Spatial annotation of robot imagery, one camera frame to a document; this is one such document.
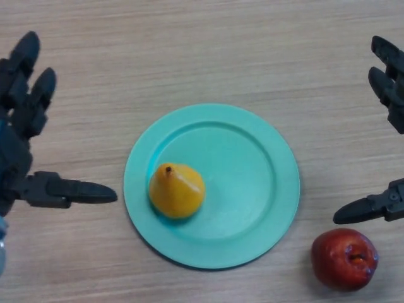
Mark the yellow pear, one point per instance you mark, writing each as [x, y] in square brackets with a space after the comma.
[176, 191]

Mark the red apple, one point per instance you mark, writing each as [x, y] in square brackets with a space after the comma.
[342, 260]

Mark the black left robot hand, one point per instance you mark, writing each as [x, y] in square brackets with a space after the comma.
[15, 142]

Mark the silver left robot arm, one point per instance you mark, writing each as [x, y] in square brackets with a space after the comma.
[2, 246]

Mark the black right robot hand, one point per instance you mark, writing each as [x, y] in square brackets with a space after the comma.
[389, 91]

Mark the green round plate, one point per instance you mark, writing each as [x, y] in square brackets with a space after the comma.
[221, 186]

